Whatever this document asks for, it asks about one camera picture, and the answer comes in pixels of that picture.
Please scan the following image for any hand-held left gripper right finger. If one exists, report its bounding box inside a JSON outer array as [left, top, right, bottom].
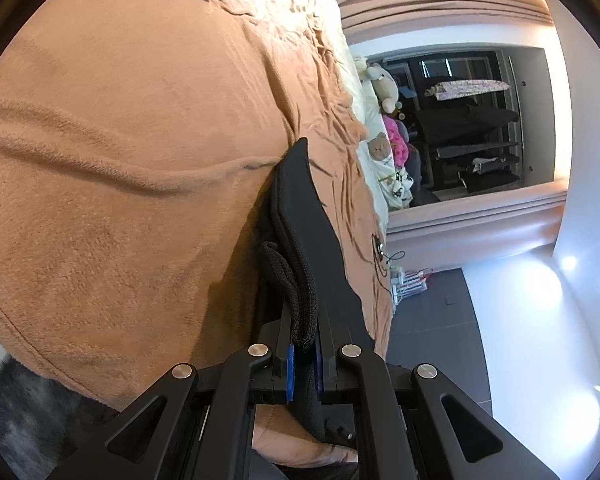
[[315, 310, 556, 480]]

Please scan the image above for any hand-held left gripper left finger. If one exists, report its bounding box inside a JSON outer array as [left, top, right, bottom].
[[45, 305, 297, 480]]

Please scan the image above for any black garment with patterned trim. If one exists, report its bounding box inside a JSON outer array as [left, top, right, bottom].
[[252, 137, 396, 461]]

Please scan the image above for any red white rack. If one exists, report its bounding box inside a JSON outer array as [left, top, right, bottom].
[[390, 265, 432, 307]]

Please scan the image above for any black white device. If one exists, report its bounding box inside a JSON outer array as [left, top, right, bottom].
[[370, 232, 387, 267]]

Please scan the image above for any black white printed cloth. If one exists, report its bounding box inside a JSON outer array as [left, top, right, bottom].
[[380, 167, 415, 212]]

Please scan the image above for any pink curtain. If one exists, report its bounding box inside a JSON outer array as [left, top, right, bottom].
[[385, 180, 569, 267], [315, 0, 556, 57]]

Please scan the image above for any dark grey pillow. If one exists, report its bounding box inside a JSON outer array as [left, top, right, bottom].
[[399, 124, 422, 192]]

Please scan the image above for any pink plush toy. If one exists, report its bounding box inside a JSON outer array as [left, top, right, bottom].
[[382, 115, 412, 167]]

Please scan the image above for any dark grey hanging garment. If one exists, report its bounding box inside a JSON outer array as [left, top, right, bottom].
[[456, 157, 524, 196]]

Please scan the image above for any orange blanket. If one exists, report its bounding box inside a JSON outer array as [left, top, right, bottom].
[[0, 0, 397, 466]]

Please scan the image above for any grey fluffy rug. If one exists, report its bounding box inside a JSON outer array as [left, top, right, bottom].
[[0, 354, 127, 480]]

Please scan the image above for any black hanging garment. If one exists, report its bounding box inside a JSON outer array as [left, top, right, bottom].
[[414, 105, 522, 144]]

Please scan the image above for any white grey plush toy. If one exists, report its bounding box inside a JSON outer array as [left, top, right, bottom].
[[364, 62, 401, 113]]

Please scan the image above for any floral hanging garment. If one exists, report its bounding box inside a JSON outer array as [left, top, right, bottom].
[[426, 79, 511, 102]]

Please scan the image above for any cream bed sheet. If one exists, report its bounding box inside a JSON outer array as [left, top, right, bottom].
[[200, 0, 383, 223]]

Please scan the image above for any thin black device cable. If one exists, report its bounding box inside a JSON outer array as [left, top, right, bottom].
[[370, 232, 407, 302]]

